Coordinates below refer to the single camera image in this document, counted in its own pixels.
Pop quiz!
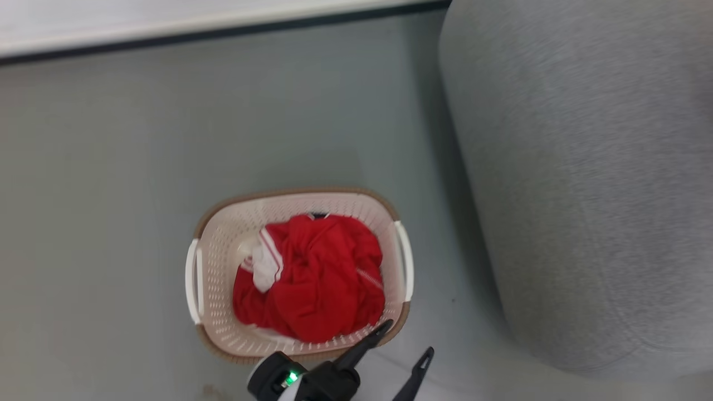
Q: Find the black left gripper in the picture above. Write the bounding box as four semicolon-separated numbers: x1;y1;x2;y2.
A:
247;319;435;401

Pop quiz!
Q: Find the white perforated plastic laundry basket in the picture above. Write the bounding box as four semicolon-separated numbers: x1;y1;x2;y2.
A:
185;187;416;366

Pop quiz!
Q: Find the red garment with white stripes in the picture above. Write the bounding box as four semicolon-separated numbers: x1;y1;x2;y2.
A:
232;214;386;344

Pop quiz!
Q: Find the white cloth piece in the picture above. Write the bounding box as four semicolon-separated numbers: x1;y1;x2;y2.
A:
238;227;285;294

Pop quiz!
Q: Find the grey fabric sofa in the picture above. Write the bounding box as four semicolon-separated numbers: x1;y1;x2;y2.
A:
437;0;713;383

